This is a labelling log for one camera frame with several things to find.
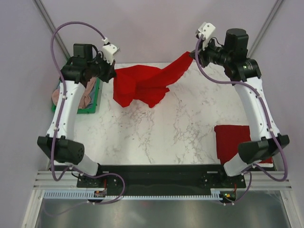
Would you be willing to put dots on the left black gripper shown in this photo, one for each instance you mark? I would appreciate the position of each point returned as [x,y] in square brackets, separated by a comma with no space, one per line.
[110,72]

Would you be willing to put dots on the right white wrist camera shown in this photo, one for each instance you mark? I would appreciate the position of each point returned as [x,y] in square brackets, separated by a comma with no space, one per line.
[205,31]

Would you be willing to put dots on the aluminium frame rail front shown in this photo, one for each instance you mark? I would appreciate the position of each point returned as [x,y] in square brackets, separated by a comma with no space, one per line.
[203,179]

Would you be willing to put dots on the folded dark red t shirt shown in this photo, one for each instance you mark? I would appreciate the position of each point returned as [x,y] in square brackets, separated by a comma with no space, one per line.
[234,139]

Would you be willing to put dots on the left aluminium corner post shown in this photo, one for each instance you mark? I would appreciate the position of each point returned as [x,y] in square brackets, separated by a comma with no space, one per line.
[51,26]

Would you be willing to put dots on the aluminium corner post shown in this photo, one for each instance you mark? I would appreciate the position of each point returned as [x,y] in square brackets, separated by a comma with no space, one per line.
[51,26]
[266,25]

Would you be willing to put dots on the pink t shirt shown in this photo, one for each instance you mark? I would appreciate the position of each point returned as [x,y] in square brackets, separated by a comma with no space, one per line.
[87,97]

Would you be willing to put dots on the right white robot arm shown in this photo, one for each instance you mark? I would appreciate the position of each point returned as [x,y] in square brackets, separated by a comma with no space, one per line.
[228,64]

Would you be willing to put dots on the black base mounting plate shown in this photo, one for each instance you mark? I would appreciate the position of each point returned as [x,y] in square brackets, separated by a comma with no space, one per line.
[115,170]

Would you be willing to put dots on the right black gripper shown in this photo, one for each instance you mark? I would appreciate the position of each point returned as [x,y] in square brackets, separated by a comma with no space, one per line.
[202,56]

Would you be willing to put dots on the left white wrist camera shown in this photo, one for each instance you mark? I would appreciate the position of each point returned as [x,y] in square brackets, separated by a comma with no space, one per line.
[109,50]

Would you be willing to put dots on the right aluminium corner post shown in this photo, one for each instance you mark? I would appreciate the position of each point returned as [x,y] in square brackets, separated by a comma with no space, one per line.
[266,25]

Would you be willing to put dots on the green plastic bin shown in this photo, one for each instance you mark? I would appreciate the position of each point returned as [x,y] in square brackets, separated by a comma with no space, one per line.
[97,99]

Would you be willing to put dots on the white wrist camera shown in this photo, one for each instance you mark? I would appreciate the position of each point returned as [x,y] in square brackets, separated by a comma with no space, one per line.
[205,31]
[109,50]

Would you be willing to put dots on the grey blue t shirt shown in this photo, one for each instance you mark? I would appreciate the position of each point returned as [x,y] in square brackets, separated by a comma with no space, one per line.
[92,107]

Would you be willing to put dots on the white slotted cable duct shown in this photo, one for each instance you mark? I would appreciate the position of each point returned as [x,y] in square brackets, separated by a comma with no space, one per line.
[133,194]

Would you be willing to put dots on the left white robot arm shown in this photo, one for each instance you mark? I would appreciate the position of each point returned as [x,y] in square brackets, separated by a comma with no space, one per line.
[58,144]

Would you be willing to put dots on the bright red t shirt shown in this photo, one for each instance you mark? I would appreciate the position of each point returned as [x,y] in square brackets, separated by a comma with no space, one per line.
[148,84]

